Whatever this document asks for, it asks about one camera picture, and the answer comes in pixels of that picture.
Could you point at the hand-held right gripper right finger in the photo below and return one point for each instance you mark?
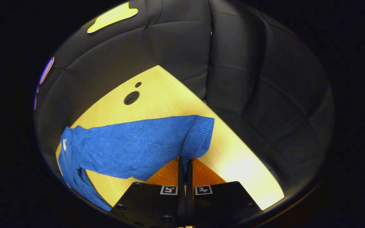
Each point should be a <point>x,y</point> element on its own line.
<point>189,177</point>

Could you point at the blue knit garment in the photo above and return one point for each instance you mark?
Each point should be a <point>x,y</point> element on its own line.
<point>131,145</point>

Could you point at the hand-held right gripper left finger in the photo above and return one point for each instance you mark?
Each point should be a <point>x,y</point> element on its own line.
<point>181,177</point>

